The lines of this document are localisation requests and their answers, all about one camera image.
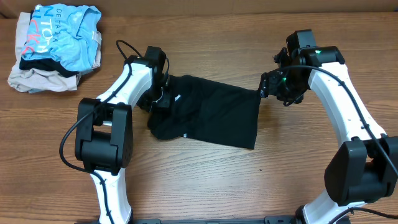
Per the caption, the black t-shirt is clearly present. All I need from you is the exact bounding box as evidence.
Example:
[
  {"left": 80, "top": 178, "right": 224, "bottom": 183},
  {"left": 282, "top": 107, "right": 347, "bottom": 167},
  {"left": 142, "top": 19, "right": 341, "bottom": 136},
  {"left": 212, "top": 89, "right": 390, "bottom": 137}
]
[{"left": 147, "top": 75, "right": 261, "bottom": 149}]

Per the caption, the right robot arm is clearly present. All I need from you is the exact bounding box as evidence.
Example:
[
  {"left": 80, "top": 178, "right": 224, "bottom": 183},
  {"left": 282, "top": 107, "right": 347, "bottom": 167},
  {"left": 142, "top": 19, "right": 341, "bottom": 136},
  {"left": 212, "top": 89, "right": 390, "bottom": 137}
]
[{"left": 259, "top": 46, "right": 397, "bottom": 223}]

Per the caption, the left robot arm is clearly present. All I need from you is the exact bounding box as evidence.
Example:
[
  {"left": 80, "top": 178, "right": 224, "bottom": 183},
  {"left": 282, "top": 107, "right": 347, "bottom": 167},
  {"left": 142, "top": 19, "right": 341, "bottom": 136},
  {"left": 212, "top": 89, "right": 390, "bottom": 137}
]
[{"left": 75, "top": 46, "right": 170, "bottom": 223}]

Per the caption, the light blue printed shirt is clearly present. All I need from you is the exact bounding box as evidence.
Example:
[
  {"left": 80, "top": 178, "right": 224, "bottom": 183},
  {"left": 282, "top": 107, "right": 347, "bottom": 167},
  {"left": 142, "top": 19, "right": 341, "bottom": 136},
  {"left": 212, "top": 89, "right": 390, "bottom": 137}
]
[{"left": 21, "top": 3, "right": 101, "bottom": 72}]

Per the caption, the folded black garment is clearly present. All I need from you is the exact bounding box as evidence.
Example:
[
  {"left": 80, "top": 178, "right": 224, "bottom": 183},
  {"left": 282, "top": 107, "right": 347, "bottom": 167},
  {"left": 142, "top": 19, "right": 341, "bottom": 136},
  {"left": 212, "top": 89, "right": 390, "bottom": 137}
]
[{"left": 19, "top": 58, "right": 79, "bottom": 78}]

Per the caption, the beige folded garment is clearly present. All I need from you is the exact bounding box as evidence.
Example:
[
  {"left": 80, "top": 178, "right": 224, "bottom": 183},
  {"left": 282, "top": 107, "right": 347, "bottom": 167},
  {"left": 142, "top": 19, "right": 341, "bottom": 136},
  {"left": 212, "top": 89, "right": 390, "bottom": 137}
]
[{"left": 7, "top": 12, "right": 102, "bottom": 93}]

